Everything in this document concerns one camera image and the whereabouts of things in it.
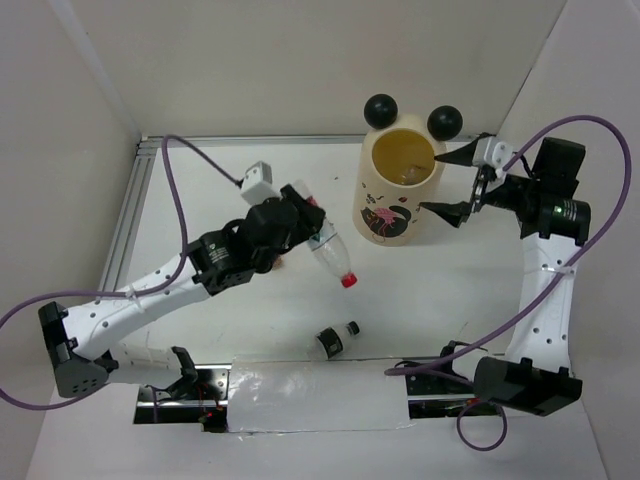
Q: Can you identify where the red label plastic bottle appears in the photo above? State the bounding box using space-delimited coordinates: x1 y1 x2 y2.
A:
292 178 360 290

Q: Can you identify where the black label small bottle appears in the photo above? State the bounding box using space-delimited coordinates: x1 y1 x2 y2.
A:
308 321 360 361

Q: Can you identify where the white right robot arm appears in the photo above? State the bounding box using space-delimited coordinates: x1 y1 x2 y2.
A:
422 134 591 417

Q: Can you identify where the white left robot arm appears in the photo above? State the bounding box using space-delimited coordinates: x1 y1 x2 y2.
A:
38 185 326 399

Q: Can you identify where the cream bin with black ears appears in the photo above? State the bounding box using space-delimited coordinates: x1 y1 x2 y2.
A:
352 93 463 247

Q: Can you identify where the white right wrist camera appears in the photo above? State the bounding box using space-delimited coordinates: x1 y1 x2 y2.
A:
472 135 515 179

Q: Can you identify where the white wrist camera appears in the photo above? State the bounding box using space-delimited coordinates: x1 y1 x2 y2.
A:
472 135 515 179
240 161 279 206

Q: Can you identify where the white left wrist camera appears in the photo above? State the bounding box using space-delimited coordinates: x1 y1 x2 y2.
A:
240 161 279 206

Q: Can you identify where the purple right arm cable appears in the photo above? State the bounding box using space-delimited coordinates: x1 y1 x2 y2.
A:
383 115 631 451

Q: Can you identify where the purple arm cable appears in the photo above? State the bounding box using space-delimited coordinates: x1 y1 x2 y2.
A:
383 115 631 451
0 133 246 411

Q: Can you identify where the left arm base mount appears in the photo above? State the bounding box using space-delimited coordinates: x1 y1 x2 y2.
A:
133 363 232 433

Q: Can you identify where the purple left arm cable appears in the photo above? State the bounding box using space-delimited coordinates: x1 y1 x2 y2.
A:
0 133 246 411

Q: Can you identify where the aluminium frame rail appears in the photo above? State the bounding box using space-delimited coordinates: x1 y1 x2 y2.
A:
77 133 496 364

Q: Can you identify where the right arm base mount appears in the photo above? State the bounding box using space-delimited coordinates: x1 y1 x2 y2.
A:
394 340 498 419

